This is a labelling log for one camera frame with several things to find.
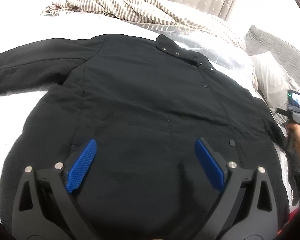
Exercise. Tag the striped beige duvet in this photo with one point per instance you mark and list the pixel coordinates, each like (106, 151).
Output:
(188, 27)

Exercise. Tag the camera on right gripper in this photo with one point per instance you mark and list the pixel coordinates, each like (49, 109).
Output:
(292, 111)

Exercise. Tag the grey pillow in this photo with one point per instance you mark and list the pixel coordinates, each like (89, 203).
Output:
(274, 82)

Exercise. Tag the black quilted coat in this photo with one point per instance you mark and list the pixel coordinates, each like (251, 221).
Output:
(146, 103)

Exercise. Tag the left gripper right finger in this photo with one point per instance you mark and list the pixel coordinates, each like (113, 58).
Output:
(245, 207)

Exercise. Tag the grey quilted headboard cover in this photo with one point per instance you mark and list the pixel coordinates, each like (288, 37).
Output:
(258, 42)

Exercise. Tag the light grey checked bedsheet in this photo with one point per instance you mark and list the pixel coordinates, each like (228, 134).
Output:
(19, 30)

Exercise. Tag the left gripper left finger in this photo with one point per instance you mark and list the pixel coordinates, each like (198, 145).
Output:
(44, 207)

